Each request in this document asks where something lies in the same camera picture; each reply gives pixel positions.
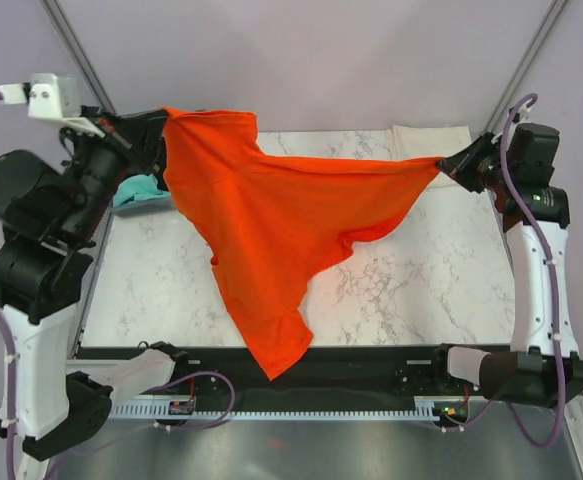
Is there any aluminium frame post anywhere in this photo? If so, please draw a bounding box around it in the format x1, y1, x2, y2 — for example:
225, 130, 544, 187
39, 0, 116, 113
481, 0, 571, 133

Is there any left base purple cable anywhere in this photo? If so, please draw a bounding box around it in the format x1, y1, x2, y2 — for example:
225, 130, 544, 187
153, 371, 235, 434

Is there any left aluminium frame post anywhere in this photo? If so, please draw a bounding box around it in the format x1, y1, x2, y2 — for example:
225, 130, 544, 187
39, 0, 116, 113

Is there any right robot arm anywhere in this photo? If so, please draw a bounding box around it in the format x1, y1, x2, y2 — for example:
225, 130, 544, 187
428, 123, 583, 408

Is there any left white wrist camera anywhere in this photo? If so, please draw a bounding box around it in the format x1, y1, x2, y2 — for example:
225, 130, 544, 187
0, 73, 105, 138

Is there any white slotted cable duct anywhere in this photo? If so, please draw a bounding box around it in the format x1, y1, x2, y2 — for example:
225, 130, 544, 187
109, 395, 468, 422

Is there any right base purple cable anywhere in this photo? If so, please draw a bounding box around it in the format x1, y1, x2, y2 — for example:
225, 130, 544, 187
430, 391, 495, 435

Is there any cream folded cloth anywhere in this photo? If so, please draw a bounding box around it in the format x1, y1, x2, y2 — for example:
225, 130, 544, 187
388, 123, 474, 190

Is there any orange t-shirt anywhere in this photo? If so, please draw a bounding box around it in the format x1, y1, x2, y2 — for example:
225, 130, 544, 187
164, 108, 438, 379

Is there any clear plastic storage bin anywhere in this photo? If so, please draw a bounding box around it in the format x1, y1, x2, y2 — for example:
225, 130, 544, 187
111, 196, 174, 217

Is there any teal garment in bin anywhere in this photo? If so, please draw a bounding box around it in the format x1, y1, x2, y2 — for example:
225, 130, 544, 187
112, 175, 171, 207

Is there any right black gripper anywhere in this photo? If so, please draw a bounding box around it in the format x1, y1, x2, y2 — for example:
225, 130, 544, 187
437, 132, 517, 195

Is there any right aluminium frame post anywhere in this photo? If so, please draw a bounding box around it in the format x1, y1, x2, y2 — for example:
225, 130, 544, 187
481, 0, 571, 133

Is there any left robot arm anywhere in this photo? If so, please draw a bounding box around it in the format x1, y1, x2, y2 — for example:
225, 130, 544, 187
0, 107, 191, 461

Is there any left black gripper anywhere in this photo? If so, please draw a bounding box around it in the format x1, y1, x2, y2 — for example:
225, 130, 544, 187
58, 105, 168, 245

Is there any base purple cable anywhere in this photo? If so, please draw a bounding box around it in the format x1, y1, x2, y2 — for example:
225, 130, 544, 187
430, 391, 495, 435
153, 371, 235, 434

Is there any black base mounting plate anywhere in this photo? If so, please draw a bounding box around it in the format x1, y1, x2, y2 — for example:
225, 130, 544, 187
75, 342, 517, 414

